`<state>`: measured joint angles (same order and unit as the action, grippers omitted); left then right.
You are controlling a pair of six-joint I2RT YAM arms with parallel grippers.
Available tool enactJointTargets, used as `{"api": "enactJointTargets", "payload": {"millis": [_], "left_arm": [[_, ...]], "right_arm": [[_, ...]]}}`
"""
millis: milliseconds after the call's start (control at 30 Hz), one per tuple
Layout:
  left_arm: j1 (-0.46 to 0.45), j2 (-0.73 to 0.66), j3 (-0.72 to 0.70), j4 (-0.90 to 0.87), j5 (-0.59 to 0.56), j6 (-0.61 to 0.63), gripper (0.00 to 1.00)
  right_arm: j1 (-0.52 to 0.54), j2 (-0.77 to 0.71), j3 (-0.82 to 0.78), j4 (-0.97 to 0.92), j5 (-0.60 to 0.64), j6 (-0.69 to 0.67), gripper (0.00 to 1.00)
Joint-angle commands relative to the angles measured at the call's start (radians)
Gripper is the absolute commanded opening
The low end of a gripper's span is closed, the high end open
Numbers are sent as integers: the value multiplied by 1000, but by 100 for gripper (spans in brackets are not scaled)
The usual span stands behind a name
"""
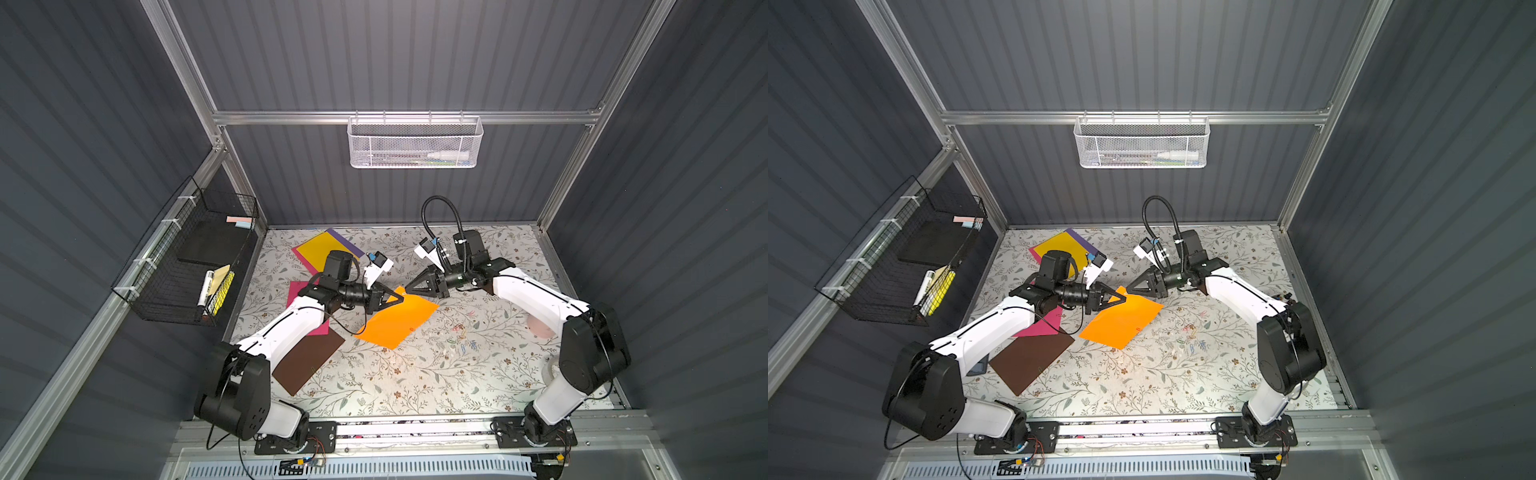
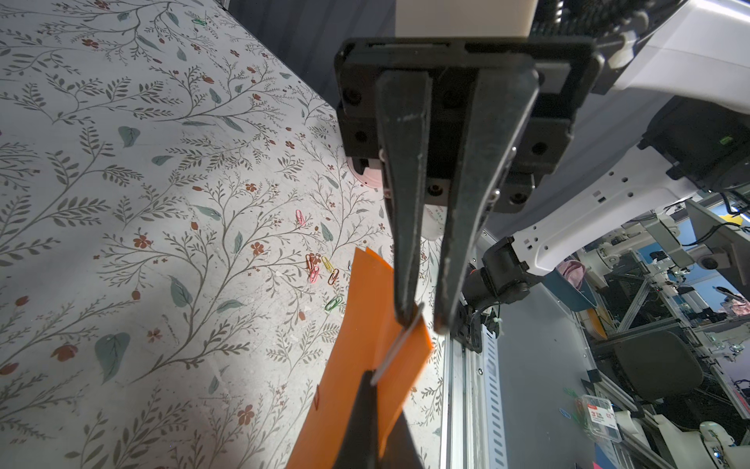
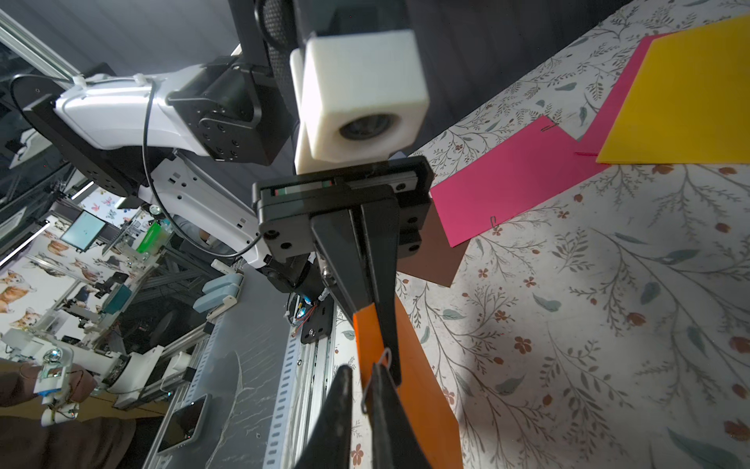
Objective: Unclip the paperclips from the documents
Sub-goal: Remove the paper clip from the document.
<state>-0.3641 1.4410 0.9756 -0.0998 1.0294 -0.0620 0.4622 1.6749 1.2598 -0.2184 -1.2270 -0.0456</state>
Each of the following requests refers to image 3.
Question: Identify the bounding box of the orange paper sheet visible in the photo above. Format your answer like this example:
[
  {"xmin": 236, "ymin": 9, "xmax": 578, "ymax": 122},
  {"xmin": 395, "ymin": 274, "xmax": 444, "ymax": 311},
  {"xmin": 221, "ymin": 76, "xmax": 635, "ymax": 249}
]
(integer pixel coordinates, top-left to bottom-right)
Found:
[{"xmin": 354, "ymin": 300, "xmax": 463, "ymax": 468}]

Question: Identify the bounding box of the brown paper sheet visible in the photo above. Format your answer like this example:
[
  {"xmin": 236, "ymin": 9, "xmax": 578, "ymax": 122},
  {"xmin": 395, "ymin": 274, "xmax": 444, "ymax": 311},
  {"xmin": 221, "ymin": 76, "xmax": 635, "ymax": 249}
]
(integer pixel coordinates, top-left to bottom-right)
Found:
[{"xmin": 398, "ymin": 206, "xmax": 469, "ymax": 287}]

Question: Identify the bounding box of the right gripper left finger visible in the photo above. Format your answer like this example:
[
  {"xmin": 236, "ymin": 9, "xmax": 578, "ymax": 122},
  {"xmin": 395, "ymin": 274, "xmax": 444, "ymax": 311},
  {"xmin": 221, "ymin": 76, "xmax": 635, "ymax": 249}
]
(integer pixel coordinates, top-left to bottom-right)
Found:
[{"xmin": 294, "ymin": 365, "xmax": 353, "ymax": 469}]

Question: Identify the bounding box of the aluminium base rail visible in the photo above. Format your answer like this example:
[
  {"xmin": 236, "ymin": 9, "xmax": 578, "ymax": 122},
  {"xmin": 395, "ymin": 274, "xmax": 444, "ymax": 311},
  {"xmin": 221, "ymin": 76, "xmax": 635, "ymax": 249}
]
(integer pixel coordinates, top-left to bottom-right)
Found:
[{"xmin": 145, "ymin": 268, "xmax": 336, "ymax": 468}]

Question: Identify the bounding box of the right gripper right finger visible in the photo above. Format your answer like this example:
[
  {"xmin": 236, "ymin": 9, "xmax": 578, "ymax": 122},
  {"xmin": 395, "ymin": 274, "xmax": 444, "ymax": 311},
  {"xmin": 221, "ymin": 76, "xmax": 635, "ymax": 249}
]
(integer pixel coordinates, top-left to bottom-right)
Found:
[{"xmin": 367, "ymin": 369, "xmax": 430, "ymax": 469}]

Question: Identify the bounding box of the magenta paper sheet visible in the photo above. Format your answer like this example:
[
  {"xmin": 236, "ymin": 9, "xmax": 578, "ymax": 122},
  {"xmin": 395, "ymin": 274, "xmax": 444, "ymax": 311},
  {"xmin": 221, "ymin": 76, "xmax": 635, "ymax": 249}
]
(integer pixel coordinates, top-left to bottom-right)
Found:
[
  {"xmin": 574, "ymin": 34, "xmax": 667, "ymax": 156},
  {"xmin": 431, "ymin": 116, "xmax": 609, "ymax": 247}
]

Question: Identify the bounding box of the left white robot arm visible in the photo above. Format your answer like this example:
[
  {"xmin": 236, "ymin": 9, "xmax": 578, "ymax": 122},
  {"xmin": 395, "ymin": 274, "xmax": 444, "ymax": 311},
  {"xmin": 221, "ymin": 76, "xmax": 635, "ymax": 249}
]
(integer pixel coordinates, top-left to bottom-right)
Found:
[{"xmin": 8, "ymin": 58, "xmax": 433, "ymax": 384}]

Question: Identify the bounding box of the white paperclip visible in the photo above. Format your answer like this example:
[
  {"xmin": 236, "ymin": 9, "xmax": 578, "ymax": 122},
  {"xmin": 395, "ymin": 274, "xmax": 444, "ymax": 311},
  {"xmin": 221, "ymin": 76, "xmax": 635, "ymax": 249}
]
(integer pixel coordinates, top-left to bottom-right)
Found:
[{"xmin": 361, "ymin": 347, "xmax": 393, "ymax": 415}]

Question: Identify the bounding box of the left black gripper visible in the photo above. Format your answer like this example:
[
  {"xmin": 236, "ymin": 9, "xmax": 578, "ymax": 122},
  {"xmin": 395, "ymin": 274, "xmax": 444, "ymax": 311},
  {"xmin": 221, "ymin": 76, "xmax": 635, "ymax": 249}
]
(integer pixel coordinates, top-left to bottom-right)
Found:
[{"xmin": 252, "ymin": 156, "xmax": 434, "ymax": 386}]

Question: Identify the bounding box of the yellow paper sheet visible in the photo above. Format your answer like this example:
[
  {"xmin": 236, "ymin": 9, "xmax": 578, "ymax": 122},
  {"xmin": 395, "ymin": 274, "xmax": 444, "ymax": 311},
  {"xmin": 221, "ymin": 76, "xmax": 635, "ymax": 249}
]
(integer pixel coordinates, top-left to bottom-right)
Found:
[{"xmin": 597, "ymin": 16, "xmax": 749, "ymax": 164}]

